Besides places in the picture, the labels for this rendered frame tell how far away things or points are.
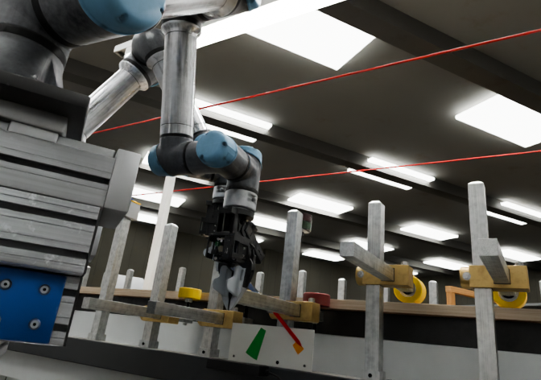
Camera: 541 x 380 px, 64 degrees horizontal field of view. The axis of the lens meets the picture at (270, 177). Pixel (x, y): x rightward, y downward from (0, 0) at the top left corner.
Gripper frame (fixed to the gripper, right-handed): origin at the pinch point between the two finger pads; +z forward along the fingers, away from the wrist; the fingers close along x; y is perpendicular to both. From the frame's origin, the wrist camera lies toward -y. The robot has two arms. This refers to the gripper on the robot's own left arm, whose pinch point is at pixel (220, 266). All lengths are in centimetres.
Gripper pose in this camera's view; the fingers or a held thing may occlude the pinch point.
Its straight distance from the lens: 130.4
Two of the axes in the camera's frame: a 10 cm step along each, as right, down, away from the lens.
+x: -1.8, -3.7, -9.1
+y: -9.8, -0.3, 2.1
